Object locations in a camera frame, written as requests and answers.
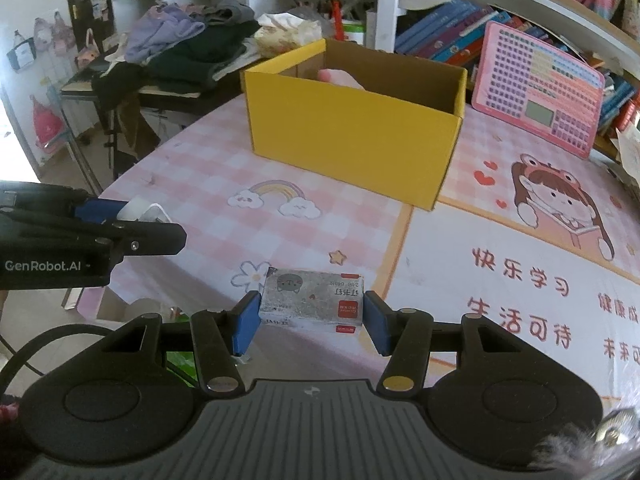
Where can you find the grey cloth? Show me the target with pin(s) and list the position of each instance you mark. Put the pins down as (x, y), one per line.
(230, 10)

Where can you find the purple cloth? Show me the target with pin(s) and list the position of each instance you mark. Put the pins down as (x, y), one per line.
(162, 32)

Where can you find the dark cloth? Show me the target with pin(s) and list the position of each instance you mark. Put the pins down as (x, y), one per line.
(185, 67)

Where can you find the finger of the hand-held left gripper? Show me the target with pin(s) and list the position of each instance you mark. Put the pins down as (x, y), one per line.
(150, 239)
(102, 210)

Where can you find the white and green container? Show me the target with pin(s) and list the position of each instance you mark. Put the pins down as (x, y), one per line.
(354, 32)

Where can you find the white tissue bag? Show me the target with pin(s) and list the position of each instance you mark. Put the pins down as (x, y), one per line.
(287, 35)

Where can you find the grey staple box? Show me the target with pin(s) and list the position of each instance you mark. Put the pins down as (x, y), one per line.
(310, 300)

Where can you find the pink learning tablet board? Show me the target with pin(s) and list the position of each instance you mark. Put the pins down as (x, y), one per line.
(537, 90)

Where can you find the row of blue books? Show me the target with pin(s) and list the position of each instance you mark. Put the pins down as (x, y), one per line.
(445, 30)

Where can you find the pink plush toy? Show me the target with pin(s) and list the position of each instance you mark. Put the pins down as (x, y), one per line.
(342, 79)

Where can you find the yellow cardboard box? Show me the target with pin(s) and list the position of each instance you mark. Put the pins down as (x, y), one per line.
(350, 145)

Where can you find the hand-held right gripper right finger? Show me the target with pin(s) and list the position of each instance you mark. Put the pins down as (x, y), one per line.
(377, 322)

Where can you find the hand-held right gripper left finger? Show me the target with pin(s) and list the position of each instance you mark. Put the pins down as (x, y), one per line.
(247, 322)

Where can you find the white charger plug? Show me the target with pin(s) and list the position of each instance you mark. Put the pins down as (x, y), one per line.
(147, 211)

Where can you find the grey fluffy fur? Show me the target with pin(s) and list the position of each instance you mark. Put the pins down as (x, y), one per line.
(575, 452)

